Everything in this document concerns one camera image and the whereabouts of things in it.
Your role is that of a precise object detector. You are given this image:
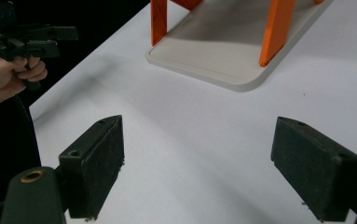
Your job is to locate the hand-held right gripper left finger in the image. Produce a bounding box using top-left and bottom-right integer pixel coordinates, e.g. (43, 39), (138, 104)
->
(58, 115), (126, 220)

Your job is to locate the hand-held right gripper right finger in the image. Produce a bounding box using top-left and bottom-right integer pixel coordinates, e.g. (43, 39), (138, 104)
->
(270, 116), (357, 223)

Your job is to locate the orange shoe rack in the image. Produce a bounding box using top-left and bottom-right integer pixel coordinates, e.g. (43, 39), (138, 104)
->
(150, 0), (324, 68)

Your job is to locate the orange rack on grey base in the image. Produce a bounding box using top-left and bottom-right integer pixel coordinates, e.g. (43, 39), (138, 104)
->
(144, 0), (335, 93)

